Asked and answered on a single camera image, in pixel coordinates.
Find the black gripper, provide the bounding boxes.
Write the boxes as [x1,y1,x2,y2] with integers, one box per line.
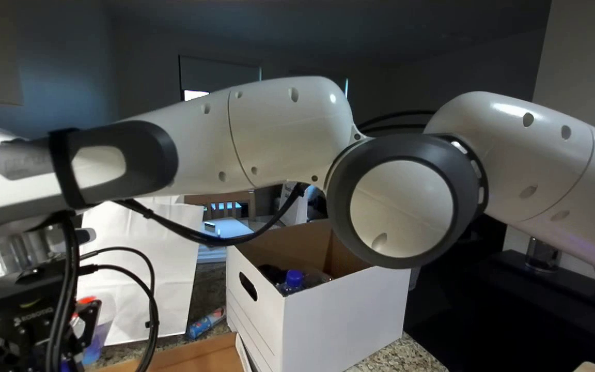
[0,298,103,372]

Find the Fiji water bottle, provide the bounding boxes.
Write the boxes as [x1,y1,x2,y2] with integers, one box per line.
[57,296,116,372]

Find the white cardboard storage box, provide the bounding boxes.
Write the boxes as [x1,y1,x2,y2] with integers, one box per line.
[222,220,413,372]

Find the white paper shopping bag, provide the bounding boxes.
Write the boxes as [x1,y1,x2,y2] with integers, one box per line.
[75,194,206,348]

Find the flat brown cardboard tray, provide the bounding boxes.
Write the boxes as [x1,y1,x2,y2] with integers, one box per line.
[99,333,244,372]

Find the blue and white carton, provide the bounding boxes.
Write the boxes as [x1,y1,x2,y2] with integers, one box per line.
[186,305,226,341]

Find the white paper stack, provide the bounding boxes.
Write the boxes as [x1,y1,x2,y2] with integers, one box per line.
[199,217,253,265]

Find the wooden chair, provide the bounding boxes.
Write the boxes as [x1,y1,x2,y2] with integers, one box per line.
[184,191,256,222]

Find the dark low cabinet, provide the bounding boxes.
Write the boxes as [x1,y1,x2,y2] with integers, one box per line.
[406,234,595,372]

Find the clear glass jar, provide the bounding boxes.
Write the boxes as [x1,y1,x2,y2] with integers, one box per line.
[524,236,561,268]

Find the thick black cable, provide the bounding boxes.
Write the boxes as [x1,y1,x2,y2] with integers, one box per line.
[43,109,437,372]

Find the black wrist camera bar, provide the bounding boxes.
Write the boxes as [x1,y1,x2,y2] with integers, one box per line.
[0,265,68,323]

